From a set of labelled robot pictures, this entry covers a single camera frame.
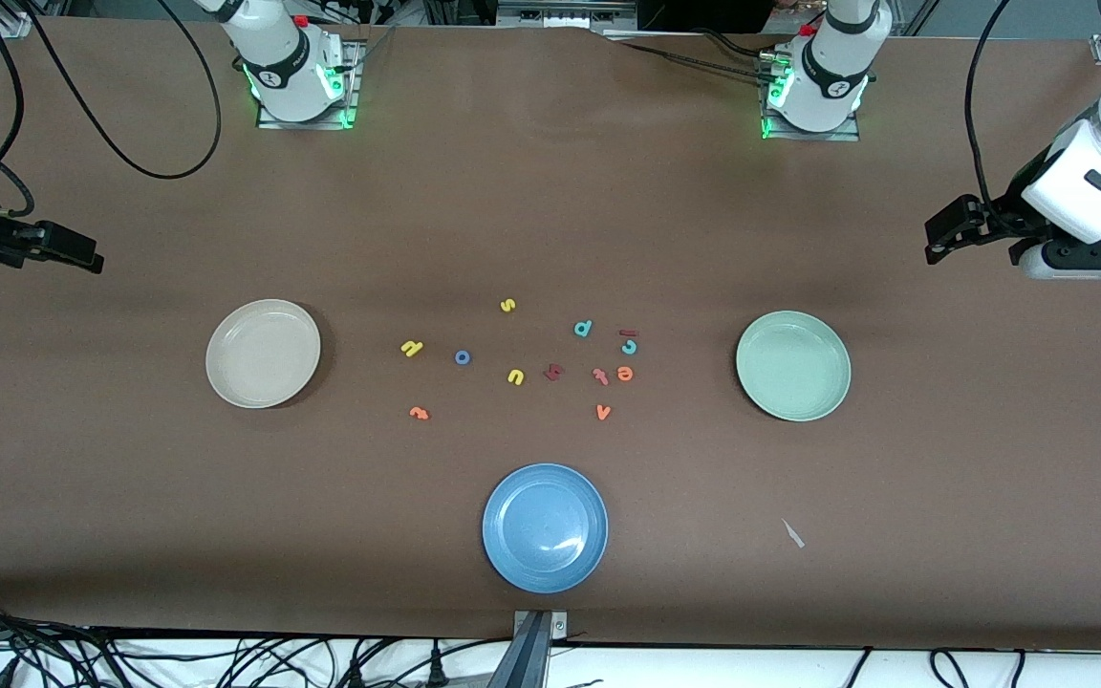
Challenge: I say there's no dark grey camera pole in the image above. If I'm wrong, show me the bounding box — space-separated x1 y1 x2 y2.
486 612 551 688

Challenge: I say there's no beige round plate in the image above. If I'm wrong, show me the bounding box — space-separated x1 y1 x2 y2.
205 299 322 410

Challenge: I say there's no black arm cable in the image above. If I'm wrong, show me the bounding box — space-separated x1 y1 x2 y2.
0 0 223 219
965 0 1048 230

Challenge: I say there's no silver camera mount bracket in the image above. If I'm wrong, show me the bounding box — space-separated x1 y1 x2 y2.
513 610 569 639

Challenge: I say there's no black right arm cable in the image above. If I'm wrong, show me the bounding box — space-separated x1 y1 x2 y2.
0 0 223 219

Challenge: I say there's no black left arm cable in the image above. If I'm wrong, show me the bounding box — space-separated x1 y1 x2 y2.
965 0 1048 230

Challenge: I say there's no green round plate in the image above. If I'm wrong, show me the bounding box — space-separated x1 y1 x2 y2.
736 311 853 422

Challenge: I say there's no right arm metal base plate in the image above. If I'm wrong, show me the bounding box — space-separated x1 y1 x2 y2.
256 38 360 130

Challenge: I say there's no black cable on table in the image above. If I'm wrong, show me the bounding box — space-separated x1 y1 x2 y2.
608 29 781 87

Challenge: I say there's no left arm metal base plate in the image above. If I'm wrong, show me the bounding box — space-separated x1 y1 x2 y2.
759 48 862 142

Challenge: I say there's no blue round plate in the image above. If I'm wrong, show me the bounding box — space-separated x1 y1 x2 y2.
482 463 609 594

